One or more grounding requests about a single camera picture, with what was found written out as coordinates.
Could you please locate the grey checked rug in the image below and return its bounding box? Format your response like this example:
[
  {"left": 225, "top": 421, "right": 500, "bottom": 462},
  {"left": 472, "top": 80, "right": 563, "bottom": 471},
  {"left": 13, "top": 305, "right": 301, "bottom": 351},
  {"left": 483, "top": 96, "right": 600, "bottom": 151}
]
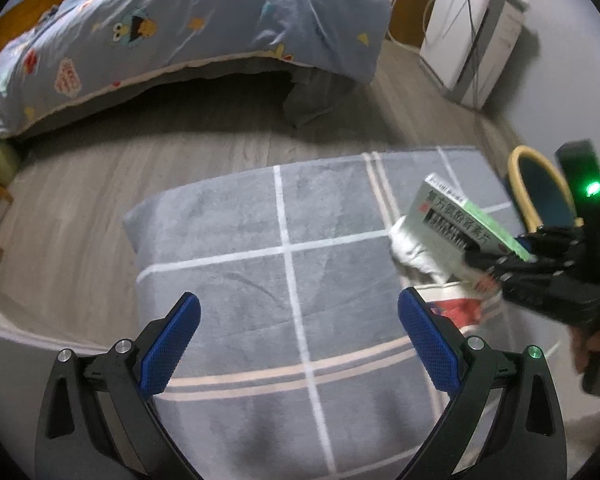
[{"left": 122, "top": 146, "right": 581, "bottom": 480}]

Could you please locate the white and green medicine box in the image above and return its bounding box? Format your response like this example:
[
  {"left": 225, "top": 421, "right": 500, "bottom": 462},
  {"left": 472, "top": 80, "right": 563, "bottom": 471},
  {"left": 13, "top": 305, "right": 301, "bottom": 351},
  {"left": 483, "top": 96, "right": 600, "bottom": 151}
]
[{"left": 409, "top": 172, "right": 538, "bottom": 293}]

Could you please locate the red and white packet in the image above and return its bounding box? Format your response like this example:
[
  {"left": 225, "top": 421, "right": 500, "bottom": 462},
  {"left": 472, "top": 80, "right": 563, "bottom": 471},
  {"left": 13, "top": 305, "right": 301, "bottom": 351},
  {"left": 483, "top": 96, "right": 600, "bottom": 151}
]
[{"left": 415, "top": 280, "right": 506, "bottom": 333}]

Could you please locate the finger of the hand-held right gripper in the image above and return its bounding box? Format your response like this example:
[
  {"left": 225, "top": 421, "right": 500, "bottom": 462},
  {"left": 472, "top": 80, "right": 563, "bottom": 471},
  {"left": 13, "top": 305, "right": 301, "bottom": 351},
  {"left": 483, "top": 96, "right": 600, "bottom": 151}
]
[
  {"left": 519, "top": 226, "right": 584, "bottom": 262},
  {"left": 462, "top": 250, "right": 537, "bottom": 287}
]

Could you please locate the black cable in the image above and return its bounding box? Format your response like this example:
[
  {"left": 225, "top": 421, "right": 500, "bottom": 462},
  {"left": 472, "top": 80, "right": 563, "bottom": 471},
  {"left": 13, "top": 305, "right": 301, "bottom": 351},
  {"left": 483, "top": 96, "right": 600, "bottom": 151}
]
[{"left": 447, "top": 0, "right": 488, "bottom": 111}]

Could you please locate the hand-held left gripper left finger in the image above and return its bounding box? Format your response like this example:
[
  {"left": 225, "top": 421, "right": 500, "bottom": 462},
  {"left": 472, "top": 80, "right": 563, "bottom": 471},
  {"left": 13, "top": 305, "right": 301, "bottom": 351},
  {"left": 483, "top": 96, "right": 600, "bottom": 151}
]
[{"left": 34, "top": 291, "right": 203, "bottom": 480}]

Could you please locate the crumpled white tissue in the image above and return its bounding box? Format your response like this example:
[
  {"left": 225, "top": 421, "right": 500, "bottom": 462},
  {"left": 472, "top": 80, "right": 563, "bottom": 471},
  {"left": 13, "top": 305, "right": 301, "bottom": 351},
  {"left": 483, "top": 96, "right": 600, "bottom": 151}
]
[{"left": 389, "top": 215, "right": 453, "bottom": 286}]

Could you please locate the bed with cartoon blanket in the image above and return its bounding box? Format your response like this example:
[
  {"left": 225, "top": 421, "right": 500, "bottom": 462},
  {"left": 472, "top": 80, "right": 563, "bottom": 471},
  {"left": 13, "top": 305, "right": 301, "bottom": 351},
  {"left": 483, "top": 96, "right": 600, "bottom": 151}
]
[{"left": 0, "top": 0, "right": 393, "bottom": 141}]

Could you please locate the person's right hand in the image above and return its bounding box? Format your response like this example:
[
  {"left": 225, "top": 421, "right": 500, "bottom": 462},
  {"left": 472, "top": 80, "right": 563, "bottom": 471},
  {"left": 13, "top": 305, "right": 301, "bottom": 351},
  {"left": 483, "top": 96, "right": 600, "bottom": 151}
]
[{"left": 570, "top": 322, "right": 600, "bottom": 374}]

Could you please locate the yellow rimmed teal bin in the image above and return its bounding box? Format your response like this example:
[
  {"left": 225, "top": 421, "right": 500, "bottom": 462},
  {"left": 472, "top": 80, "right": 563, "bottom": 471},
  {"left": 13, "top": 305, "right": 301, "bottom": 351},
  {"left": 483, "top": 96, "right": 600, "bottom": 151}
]
[{"left": 507, "top": 145, "right": 583, "bottom": 233}]

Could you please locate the wooden headboard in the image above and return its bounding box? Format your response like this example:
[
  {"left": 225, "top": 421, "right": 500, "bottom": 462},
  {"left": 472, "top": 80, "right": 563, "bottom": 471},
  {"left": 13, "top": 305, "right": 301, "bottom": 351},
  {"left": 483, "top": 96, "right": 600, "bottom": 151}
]
[{"left": 0, "top": 0, "right": 98, "bottom": 58}]

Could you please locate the white floor appliance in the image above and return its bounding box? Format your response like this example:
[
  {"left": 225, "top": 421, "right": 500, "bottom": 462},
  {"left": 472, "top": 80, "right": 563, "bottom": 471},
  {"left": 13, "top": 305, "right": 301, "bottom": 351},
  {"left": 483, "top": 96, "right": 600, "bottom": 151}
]
[{"left": 419, "top": 0, "right": 531, "bottom": 111}]

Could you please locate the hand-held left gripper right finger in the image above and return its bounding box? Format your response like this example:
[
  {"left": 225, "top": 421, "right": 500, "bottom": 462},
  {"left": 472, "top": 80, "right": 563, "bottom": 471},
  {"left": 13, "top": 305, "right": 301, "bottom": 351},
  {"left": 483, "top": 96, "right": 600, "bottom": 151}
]
[{"left": 395, "top": 286, "right": 567, "bottom": 480}]

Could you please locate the grey bed sheet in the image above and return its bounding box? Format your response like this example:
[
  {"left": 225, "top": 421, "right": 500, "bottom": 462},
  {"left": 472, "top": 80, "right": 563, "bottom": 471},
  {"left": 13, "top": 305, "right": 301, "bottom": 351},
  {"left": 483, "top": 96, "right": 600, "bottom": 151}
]
[{"left": 282, "top": 67, "right": 358, "bottom": 131}]

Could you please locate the white cable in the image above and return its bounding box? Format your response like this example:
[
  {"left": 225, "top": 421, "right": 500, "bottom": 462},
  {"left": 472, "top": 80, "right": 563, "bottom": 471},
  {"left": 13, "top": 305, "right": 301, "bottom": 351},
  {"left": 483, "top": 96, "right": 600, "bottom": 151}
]
[{"left": 386, "top": 0, "right": 438, "bottom": 53}]

